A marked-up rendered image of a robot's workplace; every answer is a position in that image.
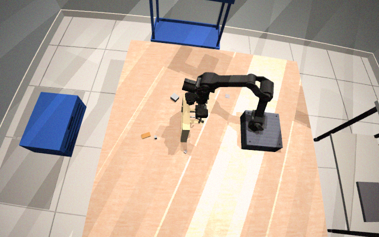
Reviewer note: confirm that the orange rectangular block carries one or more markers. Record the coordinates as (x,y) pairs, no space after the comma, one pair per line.
(145,135)

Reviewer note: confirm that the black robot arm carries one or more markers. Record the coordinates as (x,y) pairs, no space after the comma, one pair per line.
(210,81)

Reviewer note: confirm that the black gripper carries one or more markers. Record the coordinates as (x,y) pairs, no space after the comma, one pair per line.
(201,110)

